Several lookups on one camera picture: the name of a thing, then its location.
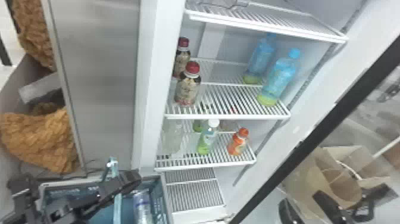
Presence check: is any blue bottle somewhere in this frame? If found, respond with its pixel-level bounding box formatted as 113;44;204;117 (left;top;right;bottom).
256;48;302;108
242;32;278;85

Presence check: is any blue basket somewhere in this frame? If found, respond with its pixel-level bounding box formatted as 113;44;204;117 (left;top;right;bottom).
36;157;171;224

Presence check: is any clear bottle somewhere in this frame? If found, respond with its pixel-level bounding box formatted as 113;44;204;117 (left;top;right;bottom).
161;120;185;155
132;188;155;224

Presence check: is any green bottle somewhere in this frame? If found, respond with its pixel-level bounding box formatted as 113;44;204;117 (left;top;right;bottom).
192;120;208;133
196;118;221;156

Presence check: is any orange woven cloth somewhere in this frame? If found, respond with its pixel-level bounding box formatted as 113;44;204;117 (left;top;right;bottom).
11;0;58;72
0;105;80;175

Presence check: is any brown bottle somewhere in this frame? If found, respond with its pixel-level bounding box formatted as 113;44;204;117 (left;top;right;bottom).
172;36;192;79
173;61;202;107

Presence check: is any orange bottle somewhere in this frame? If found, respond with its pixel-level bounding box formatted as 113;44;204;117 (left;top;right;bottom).
226;127;250;157

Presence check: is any fridge door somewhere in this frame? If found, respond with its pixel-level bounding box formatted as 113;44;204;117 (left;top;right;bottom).
229;0;400;224

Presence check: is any white fridge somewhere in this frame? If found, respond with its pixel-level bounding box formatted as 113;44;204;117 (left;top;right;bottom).
42;0;368;224

